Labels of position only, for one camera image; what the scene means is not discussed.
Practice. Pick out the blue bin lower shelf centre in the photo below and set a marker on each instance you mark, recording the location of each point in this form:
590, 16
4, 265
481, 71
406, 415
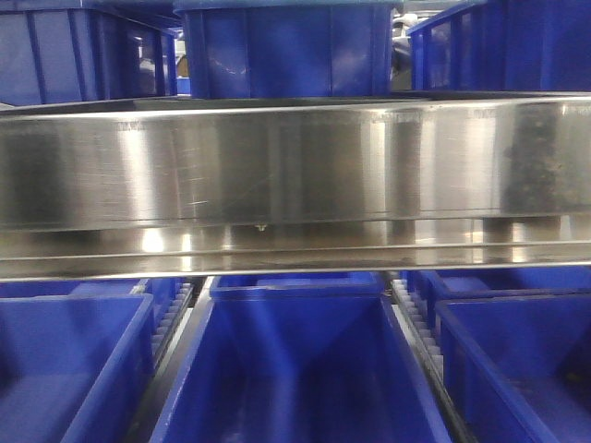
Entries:
299, 358

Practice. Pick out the blue bin shelf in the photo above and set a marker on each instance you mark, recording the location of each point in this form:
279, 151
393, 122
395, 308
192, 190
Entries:
73, 367
287, 49
86, 51
504, 45
516, 348
299, 358

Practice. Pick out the blue bin upper shelf centre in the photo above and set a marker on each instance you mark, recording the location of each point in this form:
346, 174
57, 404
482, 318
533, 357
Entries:
287, 49

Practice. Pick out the lower shelf roller track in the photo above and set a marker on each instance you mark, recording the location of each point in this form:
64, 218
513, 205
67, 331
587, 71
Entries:
429, 355

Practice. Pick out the blue bin lower shelf right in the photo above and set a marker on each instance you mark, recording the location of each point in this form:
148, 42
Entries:
516, 348

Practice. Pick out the blue bin lower shelf left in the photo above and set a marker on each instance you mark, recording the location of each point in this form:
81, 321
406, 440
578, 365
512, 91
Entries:
73, 367

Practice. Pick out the blue bin upper shelf right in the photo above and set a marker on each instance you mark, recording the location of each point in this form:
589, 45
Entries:
504, 45

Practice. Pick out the blue bin upper shelf left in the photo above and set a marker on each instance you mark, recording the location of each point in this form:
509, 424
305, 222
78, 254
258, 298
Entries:
86, 51

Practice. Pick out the stainless steel shelf front rail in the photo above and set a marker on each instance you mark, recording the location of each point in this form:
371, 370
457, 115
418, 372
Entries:
178, 186

